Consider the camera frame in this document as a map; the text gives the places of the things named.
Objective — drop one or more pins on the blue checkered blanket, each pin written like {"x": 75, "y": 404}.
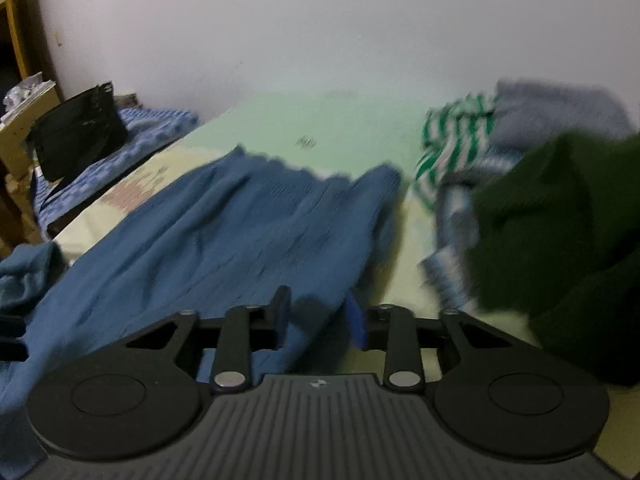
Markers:
{"x": 150, "y": 131}

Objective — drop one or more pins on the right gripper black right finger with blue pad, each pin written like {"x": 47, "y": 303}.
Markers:
{"x": 495, "y": 393}

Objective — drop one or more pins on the dark green garment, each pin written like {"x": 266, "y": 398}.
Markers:
{"x": 559, "y": 241}

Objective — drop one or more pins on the grey blue garment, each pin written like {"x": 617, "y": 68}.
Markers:
{"x": 528, "y": 113}

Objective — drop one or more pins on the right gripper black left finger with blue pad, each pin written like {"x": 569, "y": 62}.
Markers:
{"x": 139, "y": 394}

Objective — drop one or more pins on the blue fleece garment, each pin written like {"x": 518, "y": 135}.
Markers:
{"x": 226, "y": 234}

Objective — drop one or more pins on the cardboard box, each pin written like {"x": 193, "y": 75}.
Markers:
{"x": 23, "y": 105}

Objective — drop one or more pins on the black bag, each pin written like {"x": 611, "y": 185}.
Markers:
{"x": 77, "y": 133}

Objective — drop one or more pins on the green white striped garment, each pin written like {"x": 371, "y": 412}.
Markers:
{"x": 452, "y": 137}

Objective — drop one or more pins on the pastel patterned bed sheet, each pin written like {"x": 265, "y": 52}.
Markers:
{"x": 332, "y": 134}

